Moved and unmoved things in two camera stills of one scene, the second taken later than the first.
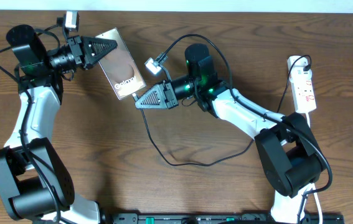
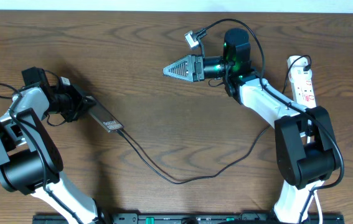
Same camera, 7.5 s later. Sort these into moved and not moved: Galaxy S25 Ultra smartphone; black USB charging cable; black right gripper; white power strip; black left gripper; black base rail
Moved: black USB charging cable; Galaxy S25 Ultra smartphone; black right gripper; black left gripper
Not moved: black base rail; white power strip
